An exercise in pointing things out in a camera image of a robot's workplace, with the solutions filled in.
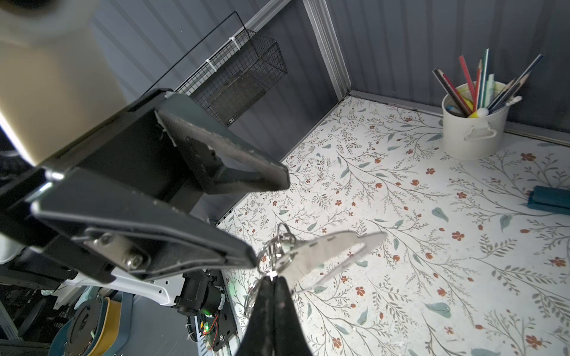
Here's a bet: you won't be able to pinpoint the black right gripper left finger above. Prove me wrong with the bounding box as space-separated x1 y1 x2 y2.
237 277 276 356

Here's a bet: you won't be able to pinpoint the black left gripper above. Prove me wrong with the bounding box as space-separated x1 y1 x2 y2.
1 90 257 285

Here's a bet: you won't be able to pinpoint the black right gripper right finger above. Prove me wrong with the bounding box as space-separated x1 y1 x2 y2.
273 277 312 356

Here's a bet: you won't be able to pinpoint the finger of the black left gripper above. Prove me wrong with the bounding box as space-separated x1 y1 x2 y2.
154 93 290 194

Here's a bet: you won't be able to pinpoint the silver metal carabiner key holder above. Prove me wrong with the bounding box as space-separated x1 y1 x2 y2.
244 222 387 317

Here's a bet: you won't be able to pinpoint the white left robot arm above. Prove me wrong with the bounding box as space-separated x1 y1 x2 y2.
1 90 290 355

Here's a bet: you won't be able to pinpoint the white metal pen cup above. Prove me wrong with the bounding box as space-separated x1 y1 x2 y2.
441 95 510 160

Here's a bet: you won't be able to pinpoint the teal stapler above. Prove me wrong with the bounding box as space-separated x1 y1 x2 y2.
527 186 570 215

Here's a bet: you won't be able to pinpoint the black wire wall basket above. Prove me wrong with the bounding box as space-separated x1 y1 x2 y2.
142 10 288 128

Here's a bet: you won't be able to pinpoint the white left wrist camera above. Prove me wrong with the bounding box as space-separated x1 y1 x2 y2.
1 1 127 166

